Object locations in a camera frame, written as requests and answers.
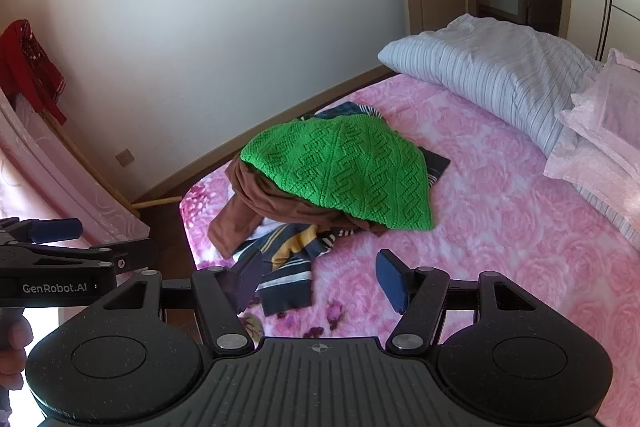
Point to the pink leaning mattress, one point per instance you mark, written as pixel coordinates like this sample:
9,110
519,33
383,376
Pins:
45,177

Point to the dark navy garment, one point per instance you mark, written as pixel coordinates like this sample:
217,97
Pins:
435,164

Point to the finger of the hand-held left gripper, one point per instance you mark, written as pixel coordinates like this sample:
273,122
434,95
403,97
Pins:
135,255
55,230

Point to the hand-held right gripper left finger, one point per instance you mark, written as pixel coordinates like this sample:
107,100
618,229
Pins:
247,279

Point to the navy striped garment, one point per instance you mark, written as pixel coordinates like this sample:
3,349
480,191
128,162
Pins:
290,262

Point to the red hanging garment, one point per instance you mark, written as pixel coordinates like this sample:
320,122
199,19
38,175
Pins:
35,67

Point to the grey striped pillow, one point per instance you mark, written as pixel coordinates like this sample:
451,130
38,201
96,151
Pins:
617,217

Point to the brown garment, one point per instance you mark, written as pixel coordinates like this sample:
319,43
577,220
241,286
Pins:
260,202

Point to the blue plaid garment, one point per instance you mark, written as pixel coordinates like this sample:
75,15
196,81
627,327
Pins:
350,109

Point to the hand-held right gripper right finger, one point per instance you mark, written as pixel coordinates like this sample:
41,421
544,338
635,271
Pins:
392,279

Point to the pink floral blanket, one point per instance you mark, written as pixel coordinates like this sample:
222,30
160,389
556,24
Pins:
500,217

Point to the person's left hand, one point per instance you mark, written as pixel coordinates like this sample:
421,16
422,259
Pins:
14,342

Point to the wooden stick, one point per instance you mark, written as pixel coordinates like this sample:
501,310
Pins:
157,202

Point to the green knitted sweater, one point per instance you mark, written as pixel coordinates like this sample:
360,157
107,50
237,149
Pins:
340,162

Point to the pink pillow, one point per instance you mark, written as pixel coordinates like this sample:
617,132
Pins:
625,72
600,142

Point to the brass wall socket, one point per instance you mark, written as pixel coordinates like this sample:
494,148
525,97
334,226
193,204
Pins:
125,158

